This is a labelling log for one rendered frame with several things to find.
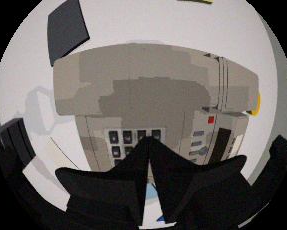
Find light blue sticky note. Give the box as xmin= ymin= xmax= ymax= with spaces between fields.
xmin=146 ymin=183 xmax=158 ymax=200

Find beige desk phone faceplate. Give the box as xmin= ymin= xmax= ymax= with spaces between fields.
xmin=74 ymin=43 xmax=249 ymax=172

